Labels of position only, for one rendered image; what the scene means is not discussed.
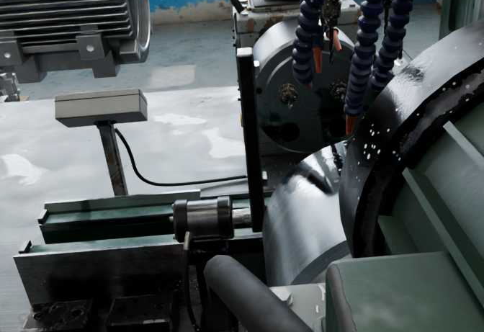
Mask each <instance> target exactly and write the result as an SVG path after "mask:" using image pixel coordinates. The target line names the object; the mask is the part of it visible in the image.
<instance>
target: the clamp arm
mask: <svg viewBox="0 0 484 332"><path fill-rule="evenodd" d="M236 58H237V66H238V82H239V91H240V99H241V114H242V123H243V138H244V146H245V155H246V170H247V179H248V194H249V202H250V206H249V208H244V210H249V212H250V213H249V212H245V214H244V215H245V217H249V216H250V219H245V222H246V223H249V222H251V227H252V231H253V233H259V232H262V225H263V219H264V213H265V206H264V187H267V186H268V184H267V176H266V172H265V171H263V172H262V166H261V147H260V137H259V118H258V108H257V98H256V79H255V76H259V75H260V69H259V62H258V61H254V53H253V49H252V48H239V49H237V50H236ZM263 186H264V187H263Z"/></svg>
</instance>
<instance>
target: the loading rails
mask: <svg viewBox="0 0 484 332"><path fill-rule="evenodd" d="M224 196H230V197H231V198H232V202H233V209H234V210H240V209H244V208H249V206H250V202H249V194H248V190H247V191H237V192H221V193H212V194H201V193H200V189H191V190H182V191H173V192H156V193H147V194H130V195H121V196H112V197H95V198H86V199H69V200H60V201H51V202H45V206H44V210H42V212H41V213H40V215H39V217H38V218H37V221H38V224H39V226H40V230H41V231H42V236H43V239H44V242H45V245H36V246H32V243H31V240H25V241H24V243H23V244H22V246H21V247H20V249H19V254H16V255H14V256H13V259H14V262H15V264H16V266H17V270H18V272H19V275H20V277H21V280H22V284H23V285H24V289H25V291H26V293H27V296H28V299H29V301H30V304H31V307H32V305H33V304H38V303H47V302H71V301H75V300H94V302H95V305H96V308H97V312H98V314H104V313H109V309H110V307H111V304H112V301H113V300H114V299H115V298H117V297H129V296H142V295H157V294H166V293H174V294H175V297H176V303H177V308H186V303H185V297H184V283H183V255H184V247H183V245H184V243H179V242H178V241H177V240H174V239H173V234H174V225H173V222H170V219H169V218H170V217H173V210H172V205H173V204H174V203H175V201H177V200H181V199H188V200H189V201H195V200H204V199H217V198H218V197H224ZM234 227H235V236H234V237H233V239H230V256H231V257H232V258H234V259H235V260H236V261H238V262H239V263H240V264H242V265H243V266H244V267H245V268H247V269H248V270H249V271H250V272H251V273H252V274H254V275H255V276H256V277H257V278H258V279H260V280H261V281H262V282H263V283H264V284H265V285H266V286H267V282H266V267H265V260H264V245H263V238H262V232H259V233H253V231H252V227H251V224H250V223H249V224H245V223H241V224H234ZM189 293H190V299H191V304H192V307H196V306H202V305H201V299H200V291H199V287H198V282H197V273H196V269H195V265H194V266H190V265H189Z"/></svg>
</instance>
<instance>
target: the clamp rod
mask: <svg viewBox="0 0 484 332"><path fill-rule="evenodd" d="M245 212H249V210H244V209H240V210H233V224H241V223H246V222H245V219H250V216H249V217H245V215H244V214H245ZM249 213H250V212H249ZM249 223H251V222H249Z"/></svg>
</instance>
